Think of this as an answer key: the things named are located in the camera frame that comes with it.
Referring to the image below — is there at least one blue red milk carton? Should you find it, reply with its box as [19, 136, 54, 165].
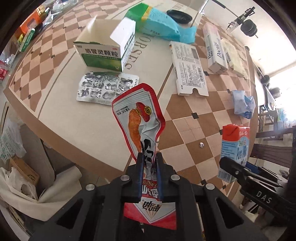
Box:
[218, 124, 250, 183]

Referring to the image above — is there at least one red white snack wrapper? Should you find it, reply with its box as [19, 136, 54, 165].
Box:
[112, 83, 176, 230]

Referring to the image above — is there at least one blue white wrapper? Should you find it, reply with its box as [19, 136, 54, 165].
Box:
[232, 90, 256, 120]

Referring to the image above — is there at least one silver blister pack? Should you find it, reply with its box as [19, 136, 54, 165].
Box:
[76, 72, 139, 105]

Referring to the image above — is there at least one white printed box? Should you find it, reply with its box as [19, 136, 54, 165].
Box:
[169, 41, 209, 96]

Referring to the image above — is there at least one white Doctor toothpaste box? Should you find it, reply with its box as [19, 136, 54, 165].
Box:
[202, 22, 228, 75]

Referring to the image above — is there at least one pale yellow box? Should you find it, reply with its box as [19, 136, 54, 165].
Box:
[221, 38, 249, 79]

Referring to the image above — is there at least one green white medicine box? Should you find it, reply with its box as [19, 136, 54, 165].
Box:
[74, 17, 136, 72]

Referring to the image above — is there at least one blue green paper bag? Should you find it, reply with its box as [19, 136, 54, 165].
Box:
[125, 3, 197, 44]

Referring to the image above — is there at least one black plastic lid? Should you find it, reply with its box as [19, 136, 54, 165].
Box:
[166, 9, 193, 24]

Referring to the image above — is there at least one brown cardboard box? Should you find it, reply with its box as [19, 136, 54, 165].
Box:
[10, 156, 40, 186]

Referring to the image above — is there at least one white cloth sheet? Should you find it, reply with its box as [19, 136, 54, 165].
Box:
[1, 166, 82, 221]

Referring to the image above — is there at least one black dumbbell weight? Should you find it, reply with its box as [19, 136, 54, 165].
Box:
[240, 20, 257, 37]

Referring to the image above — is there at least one orange box on shelf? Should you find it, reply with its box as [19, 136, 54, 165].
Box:
[19, 5, 47, 35]

